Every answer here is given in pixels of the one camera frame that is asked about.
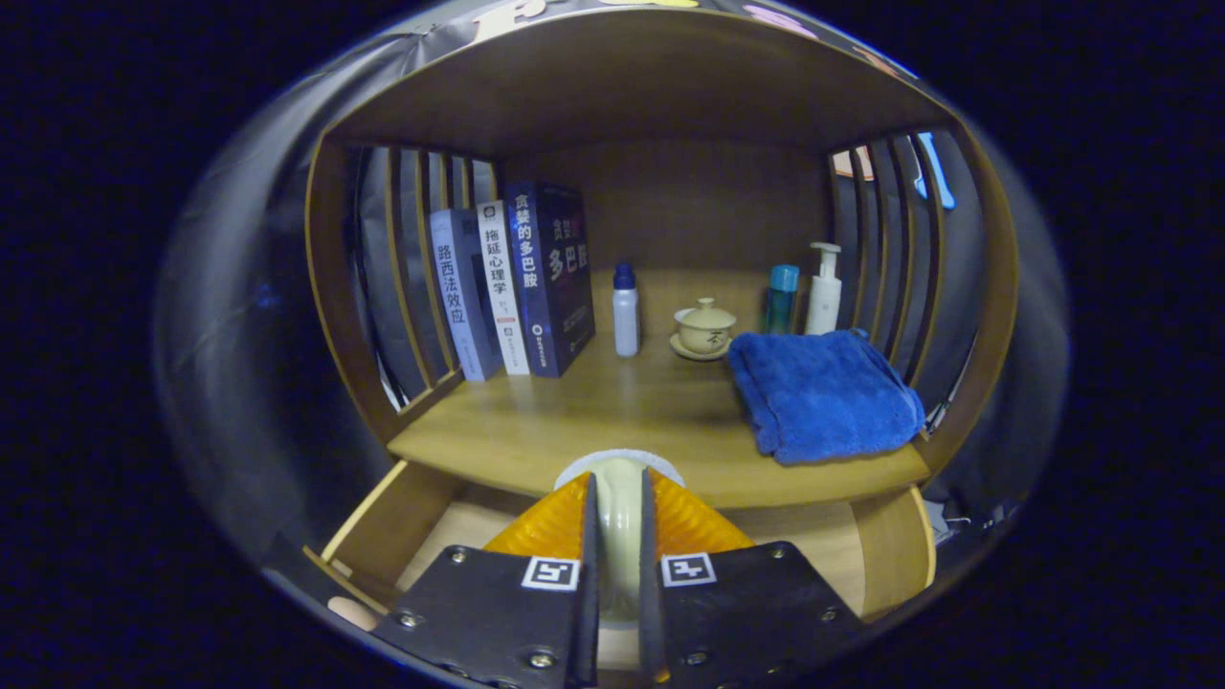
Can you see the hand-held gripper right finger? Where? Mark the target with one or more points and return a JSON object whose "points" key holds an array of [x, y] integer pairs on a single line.
{"points": [[651, 622]]}

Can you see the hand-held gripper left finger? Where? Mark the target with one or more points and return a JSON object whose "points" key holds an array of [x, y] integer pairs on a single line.
{"points": [[586, 622]]}

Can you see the wooden drawer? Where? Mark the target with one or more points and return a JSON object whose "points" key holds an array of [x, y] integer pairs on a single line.
{"points": [[421, 517]]}

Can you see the wooden countertop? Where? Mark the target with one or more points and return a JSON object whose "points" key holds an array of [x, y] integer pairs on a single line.
{"points": [[574, 421]]}

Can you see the wooden cabinet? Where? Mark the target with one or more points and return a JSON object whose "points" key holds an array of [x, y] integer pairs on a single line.
{"points": [[622, 86]]}

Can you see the blue folded towel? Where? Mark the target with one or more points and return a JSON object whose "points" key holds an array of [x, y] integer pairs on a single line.
{"points": [[823, 397]]}

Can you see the beige lidded tea cup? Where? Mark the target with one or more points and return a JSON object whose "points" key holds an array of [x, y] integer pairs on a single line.
{"points": [[704, 330]]}

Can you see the white bottle with blue cap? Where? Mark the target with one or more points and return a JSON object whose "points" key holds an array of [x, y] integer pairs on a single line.
{"points": [[626, 321]]}

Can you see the white book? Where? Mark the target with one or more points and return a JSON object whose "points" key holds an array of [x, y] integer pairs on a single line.
{"points": [[502, 287]]}

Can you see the teal bottle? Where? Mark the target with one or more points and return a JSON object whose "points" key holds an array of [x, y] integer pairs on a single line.
{"points": [[781, 301]]}

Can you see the dark navy book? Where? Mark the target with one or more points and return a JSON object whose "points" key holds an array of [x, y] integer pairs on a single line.
{"points": [[550, 277]]}

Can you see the pale blue book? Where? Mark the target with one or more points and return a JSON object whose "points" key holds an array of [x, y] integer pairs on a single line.
{"points": [[464, 297]]}

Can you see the white pump bottle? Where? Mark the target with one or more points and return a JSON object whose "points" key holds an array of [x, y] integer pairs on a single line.
{"points": [[823, 301]]}

